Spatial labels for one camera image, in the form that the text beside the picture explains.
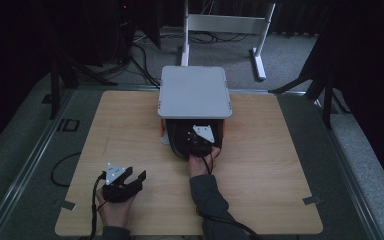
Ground person's right hand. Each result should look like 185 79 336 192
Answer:
188 147 221 179

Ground black floor cables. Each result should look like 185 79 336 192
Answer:
129 31 249 90

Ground grey two-tier shoe rack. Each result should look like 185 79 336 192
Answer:
157 65 233 148

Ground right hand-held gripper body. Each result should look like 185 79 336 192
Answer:
186 124 216 158

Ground black tripod stand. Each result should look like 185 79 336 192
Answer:
268 59 352 131
48 49 118 121

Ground grey tape piece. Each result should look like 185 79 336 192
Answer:
59 199 77 212
302 195 322 206

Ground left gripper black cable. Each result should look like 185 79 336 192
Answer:
89 171 108 240

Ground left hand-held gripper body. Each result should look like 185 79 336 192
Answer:
101 162 144 204

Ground white metal stand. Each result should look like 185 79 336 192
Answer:
180 0 277 82

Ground person's left hand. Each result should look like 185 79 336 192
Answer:
95 191 138 229

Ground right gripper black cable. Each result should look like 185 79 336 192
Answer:
195 153 265 240

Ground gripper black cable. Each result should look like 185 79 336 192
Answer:
89 171 108 240
195 153 265 240

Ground black cable loop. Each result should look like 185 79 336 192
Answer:
50 152 82 188

